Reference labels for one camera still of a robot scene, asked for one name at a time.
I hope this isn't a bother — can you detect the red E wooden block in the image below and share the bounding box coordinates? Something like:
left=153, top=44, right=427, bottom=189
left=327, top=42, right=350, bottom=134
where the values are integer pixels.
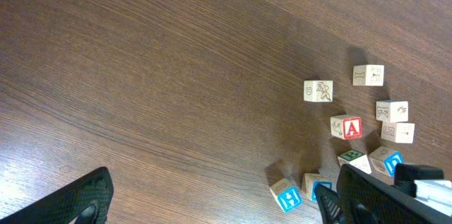
left=352, top=64, right=385, bottom=86

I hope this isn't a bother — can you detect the blue H wooden block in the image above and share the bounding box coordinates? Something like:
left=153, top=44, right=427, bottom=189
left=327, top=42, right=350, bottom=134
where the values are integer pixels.
left=269, top=178, right=302, bottom=213

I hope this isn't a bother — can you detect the blue 5 wooden block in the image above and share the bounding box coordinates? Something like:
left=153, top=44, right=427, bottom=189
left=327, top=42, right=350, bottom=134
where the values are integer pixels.
left=302, top=173, right=333, bottom=201

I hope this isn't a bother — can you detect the wooden K cow block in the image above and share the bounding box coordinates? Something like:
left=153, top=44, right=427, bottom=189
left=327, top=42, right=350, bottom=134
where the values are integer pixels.
left=381, top=122, right=415, bottom=143

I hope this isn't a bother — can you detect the green V wooden block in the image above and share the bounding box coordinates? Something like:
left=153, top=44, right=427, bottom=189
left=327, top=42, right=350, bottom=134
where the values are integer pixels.
left=303, top=81, right=333, bottom=102

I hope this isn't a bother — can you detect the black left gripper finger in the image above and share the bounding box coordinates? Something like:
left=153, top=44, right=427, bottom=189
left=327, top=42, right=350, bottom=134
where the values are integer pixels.
left=1, top=167, right=114, bottom=224

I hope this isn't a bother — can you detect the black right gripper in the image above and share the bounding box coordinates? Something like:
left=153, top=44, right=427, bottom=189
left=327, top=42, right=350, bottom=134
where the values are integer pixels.
left=314, top=163, right=451, bottom=224

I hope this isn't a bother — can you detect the green B wooden block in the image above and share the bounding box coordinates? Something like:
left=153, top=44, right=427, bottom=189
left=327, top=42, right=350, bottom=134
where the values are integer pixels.
left=338, top=149, right=371, bottom=174

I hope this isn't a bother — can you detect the blue D wooden block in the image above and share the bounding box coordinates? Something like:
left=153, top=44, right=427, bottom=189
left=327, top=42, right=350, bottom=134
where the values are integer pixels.
left=369, top=146, right=405, bottom=177

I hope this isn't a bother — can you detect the wooden K red block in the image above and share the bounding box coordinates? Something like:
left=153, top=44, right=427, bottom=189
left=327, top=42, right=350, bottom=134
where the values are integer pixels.
left=376, top=100, right=409, bottom=123

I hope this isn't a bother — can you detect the red A wooden block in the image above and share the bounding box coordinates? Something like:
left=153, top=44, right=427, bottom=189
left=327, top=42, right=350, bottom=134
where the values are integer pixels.
left=330, top=114, right=362, bottom=140

